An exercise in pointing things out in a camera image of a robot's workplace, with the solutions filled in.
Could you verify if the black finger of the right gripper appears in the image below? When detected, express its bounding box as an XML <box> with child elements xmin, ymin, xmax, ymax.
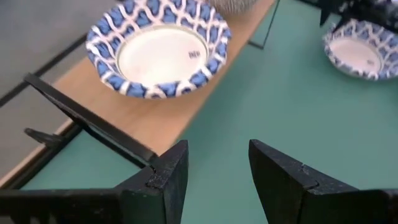
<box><xmin>318</xmin><ymin>0</ymin><xmax>343</xmax><ymax>27</ymax></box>

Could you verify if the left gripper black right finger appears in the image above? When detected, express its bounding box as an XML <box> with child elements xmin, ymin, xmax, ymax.
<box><xmin>248</xmin><ymin>139</ymin><xmax>398</xmax><ymax>224</ymax></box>

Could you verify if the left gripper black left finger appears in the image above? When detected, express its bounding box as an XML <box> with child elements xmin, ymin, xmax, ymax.
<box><xmin>0</xmin><ymin>139</ymin><xmax>190</xmax><ymax>224</ymax></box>

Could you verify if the blue white patterned shallow bowl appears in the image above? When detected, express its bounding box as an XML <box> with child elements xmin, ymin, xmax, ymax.
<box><xmin>322</xmin><ymin>18</ymin><xmax>398</xmax><ymax>82</ymax></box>
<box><xmin>85</xmin><ymin>0</ymin><xmax>233</xmax><ymax>100</ymax></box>

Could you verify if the wooden shelf black metal frame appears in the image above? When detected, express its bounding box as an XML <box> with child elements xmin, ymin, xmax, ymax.
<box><xmin>0</xmin><ymin>0</ymin><xmax>280</xmax><ymax>190</ymax></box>

